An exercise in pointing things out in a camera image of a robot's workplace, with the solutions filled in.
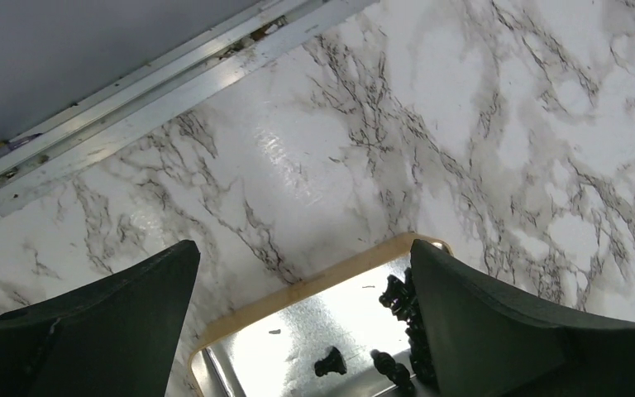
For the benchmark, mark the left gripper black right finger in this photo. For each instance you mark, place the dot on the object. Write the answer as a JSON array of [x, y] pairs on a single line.
[[489, 338]]

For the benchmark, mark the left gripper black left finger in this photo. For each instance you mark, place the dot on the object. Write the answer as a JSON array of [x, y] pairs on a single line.
[[116, 336]]

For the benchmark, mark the black chess pieces pile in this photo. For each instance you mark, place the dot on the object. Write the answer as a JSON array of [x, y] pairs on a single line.
[[359, 327]]

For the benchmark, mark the gold tin box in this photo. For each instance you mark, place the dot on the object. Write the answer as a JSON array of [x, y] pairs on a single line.
[[269, 347]]

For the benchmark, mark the aluminium side rail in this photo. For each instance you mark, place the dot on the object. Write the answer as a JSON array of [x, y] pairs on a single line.
[[93, 128]]

